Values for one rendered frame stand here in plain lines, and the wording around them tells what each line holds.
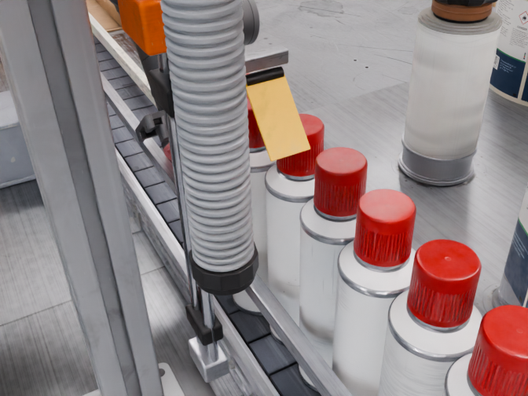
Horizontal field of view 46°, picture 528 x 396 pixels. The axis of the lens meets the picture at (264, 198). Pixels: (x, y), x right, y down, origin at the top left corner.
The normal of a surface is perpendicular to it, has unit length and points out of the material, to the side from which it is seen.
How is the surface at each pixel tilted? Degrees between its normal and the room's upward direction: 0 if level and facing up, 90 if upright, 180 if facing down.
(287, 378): 0
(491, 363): 90
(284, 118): 49
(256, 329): 0
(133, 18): 90
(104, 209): 90
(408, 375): 90
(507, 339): 2
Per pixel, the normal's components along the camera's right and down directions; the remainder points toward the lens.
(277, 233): -0.70, 0.43
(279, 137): 0.34, -0.15
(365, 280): -0.36, -0.19
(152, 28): 0.47, 0.51
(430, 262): 0.01, -0.81
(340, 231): -0.01, -0.21
